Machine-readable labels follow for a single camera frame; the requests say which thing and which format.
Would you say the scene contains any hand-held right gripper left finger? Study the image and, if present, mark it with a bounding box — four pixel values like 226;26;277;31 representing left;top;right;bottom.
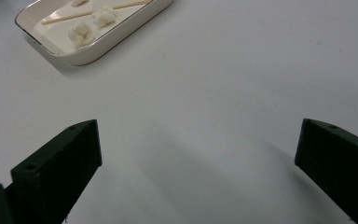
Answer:
4;119;103;224

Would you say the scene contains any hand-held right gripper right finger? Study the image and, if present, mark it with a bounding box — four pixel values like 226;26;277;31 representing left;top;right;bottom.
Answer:
294;118;358;224

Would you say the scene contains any white rectangular tray gold rim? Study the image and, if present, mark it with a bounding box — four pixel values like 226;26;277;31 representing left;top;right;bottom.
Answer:
14;0;174;67

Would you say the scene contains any wooden skewer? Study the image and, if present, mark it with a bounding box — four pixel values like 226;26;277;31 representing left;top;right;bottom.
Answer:
40;0;154;26

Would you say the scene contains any white fluffy ball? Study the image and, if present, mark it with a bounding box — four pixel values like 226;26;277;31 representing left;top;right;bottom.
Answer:
67;21;96;49
91;7;118;29

